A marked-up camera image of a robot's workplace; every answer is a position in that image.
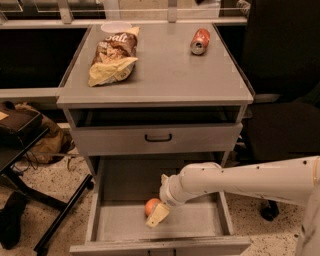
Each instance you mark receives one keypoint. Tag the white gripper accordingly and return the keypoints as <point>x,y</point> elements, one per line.
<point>167,194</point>

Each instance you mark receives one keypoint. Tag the orange fruit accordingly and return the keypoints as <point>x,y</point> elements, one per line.
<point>150,204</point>

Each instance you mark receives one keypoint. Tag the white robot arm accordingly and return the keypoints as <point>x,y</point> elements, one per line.
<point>293,181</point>

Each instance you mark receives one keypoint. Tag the open bottom drawer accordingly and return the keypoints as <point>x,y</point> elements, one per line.
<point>117,222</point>

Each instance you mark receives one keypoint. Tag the closed upper drawer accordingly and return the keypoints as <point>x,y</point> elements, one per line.
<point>130,140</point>

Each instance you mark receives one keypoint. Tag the grey drawer cabinet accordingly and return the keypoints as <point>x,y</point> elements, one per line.
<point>169,86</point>

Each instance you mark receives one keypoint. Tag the brown backpack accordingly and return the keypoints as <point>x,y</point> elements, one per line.
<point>51,147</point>

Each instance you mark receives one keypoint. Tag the brown yellow chip bag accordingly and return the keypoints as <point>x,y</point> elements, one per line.
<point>114,58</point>

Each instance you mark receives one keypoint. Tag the black shoe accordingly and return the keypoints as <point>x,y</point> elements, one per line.
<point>10,217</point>

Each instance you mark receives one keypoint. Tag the red soda can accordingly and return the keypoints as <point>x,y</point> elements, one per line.
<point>200,41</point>

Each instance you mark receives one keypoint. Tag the white plastic lid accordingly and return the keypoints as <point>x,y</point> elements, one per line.
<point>115,26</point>

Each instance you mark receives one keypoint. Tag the black office chair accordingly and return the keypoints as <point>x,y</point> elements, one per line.
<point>281,59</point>

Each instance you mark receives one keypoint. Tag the black drawer handle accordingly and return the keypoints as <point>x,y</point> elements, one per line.
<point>158,138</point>

